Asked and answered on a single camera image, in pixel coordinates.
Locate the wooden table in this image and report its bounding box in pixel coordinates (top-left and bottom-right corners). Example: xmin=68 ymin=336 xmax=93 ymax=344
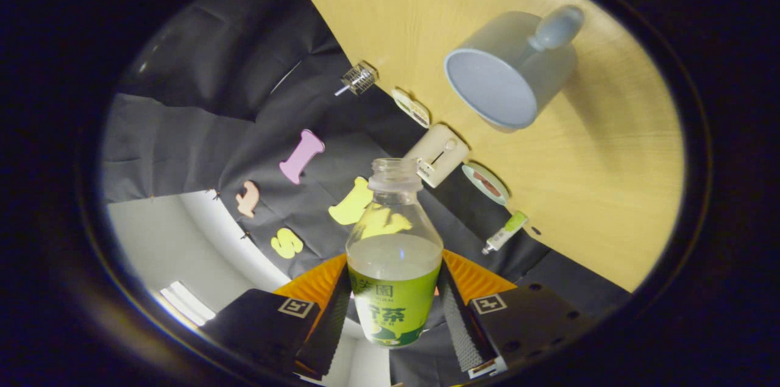
xmin=283 ymin=0 xmax=686 ymax=293

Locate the small white green bottle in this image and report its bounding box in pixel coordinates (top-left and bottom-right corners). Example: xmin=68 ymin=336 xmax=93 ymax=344
xmin=481 ymin=211 xmax=530 ymax=255

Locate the white toaster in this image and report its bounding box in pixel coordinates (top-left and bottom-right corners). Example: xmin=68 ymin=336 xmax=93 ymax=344
xmin=402 ymin=124 xmax=470 ymax=189

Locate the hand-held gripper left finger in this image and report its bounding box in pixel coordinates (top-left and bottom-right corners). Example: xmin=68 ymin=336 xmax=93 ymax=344
xmin=200 ymin=253 xmax=353 ymax=380

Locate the pale green plate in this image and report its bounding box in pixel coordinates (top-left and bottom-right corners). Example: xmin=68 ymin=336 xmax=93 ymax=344
xmin=461 ymin=162 xmax=510 ymax=207

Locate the ceiling light panel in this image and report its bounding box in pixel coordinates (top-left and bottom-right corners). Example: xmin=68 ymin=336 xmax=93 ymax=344
xmin=160 ymin=280 xmax=217 ymax=327

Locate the white divided snack tray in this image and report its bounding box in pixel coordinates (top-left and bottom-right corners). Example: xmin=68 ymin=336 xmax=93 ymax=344
xmin=391 ymin=88 xmax=431 ymax=129

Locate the clear juice bottle green label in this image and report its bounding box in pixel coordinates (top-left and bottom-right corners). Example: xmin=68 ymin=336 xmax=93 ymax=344
xmin=346 ymin=158 xmax=444 ymax=349

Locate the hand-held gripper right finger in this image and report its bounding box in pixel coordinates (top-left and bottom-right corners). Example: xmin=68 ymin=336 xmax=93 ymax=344
xmin=438 ymin=249 xmax=595 ymax=380

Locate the wire mesh holder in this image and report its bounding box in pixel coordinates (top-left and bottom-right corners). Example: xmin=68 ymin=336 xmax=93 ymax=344
xmin=342 ymin=61 xmax=380 ymax=96

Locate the white cup with handle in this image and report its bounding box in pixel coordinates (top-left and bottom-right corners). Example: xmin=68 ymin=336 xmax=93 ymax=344
xmin=444 ymin=5 xmax=585 ymax=132

